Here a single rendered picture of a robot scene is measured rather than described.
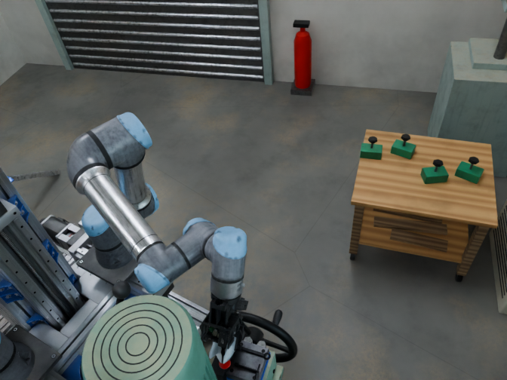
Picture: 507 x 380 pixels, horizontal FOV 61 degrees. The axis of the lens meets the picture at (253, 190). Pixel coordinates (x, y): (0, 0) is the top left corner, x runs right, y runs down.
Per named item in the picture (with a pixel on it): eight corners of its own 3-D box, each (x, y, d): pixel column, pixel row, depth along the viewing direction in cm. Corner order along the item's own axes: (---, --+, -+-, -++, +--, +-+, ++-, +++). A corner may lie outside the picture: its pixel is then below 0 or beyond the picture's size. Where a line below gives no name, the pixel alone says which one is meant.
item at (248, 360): (270, 353, 116) (269, 344, 112) (257, 394, 109) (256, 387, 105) (225, 340, 120) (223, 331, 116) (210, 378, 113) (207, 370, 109)
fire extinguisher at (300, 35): (314, 84, 374) (316, 16, 331) (311, 96, 362) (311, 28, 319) (294, 82, 379) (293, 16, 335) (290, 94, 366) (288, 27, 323)
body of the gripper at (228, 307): (199, 343, 100) (201, 298, 96) (214, 323, 108) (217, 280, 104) (229, 352, 98) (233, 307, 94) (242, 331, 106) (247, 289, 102)
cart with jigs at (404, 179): (464, 209, 265) (498, 127, 219) (465, 287, 229) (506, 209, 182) (357, 191, 283) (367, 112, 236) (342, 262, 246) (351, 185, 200)
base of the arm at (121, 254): (88, 259, 161) (78, 243, 154) (116, 231, 170) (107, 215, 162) (118, 275, 155) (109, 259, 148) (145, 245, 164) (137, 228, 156)
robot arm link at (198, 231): (164, 234, 103) (186, 252, 95) (201, 209, 108) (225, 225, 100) (176, 257, 108) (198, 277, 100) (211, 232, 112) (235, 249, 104)
